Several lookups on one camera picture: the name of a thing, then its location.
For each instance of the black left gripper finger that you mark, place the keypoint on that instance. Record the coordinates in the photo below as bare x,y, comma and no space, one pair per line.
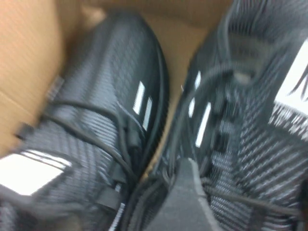
190,199

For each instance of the black knit sneaker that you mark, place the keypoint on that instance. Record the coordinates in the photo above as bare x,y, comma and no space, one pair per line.
96,96
252,156

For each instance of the brown cardboard shoe box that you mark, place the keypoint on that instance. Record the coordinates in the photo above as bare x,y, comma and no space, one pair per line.
31,60

